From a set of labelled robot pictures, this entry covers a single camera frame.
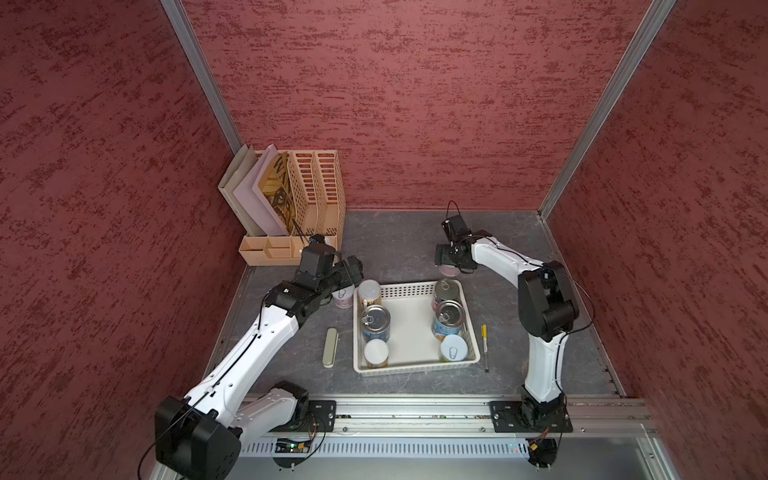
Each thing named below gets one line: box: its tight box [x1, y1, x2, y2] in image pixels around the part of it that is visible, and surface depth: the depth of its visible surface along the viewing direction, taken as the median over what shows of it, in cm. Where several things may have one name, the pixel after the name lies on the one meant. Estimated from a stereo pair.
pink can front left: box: [331, 284, 355, 309], surface depth 92 cm
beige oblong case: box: [322, 327, 339, 369], surface depth 85 cm
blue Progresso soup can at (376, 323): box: [361, 304, 391, 343], surface depth 82 cm
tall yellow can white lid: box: [357, 279, 383, 306], surface depth 84 cm
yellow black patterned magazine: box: [258, 152, 297, 236], surface depth 102 cm
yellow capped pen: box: [481, 324, 489, 373], surface depth 89 cm
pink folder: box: [233, 144, 289, 237], surface depth 94 cm
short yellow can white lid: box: [364, 338, 389, 369], surface depth 79 cm
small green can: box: [439, 334, 468, 363], surface depth 82 cm
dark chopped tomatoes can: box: [435, 278, 460, 302], surface depth 89 cm
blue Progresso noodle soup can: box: [431, 299, 466, 342], surface depth 83 cm
